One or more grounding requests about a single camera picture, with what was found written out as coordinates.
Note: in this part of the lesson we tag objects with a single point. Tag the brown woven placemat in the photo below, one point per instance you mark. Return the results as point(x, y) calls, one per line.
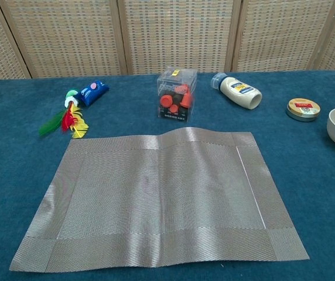
point(155, 199)

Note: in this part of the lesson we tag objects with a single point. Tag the clear box with orange parts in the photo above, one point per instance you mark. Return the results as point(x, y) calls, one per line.
point(174, 102)

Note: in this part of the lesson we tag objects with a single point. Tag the cream mayonnaise squeeze bottle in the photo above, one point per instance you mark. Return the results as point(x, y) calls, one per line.
point(237, 93)

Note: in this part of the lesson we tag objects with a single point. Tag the blue cookie snack packet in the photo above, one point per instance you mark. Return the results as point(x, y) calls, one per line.
point(91, 92)

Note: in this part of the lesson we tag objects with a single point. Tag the colourful feather shuttlecock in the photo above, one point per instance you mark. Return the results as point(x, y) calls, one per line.
point(68, 120)

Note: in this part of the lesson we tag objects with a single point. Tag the woven rattan folding screen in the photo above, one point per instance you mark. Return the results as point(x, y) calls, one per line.
point(173, 32)

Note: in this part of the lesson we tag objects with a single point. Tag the round gold tin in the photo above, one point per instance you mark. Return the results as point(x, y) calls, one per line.
point(302, 109)

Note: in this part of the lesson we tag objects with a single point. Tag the blue table cover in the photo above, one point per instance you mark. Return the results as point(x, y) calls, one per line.
point(9, 175)

